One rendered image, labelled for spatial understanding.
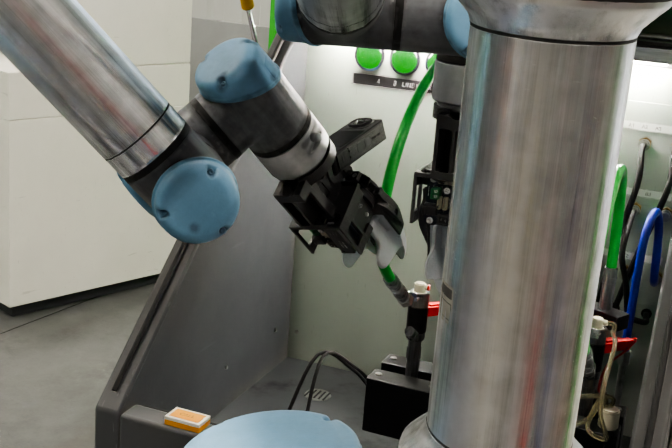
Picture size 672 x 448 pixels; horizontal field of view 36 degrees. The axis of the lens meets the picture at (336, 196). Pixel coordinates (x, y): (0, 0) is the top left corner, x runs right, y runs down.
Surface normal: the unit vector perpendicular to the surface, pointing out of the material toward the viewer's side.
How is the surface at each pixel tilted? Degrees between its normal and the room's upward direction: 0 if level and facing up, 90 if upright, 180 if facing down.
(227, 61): 45
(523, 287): 94
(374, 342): 90
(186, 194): 90
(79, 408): 0
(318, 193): 77
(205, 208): 90
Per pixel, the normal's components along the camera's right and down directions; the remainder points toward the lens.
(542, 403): 0.28, 0.31
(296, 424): -0.06, -0.97
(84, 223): 0.72, 0.22
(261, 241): 0.92, 0.16
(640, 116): -0.37, 0.20
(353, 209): 0.80, -0.02
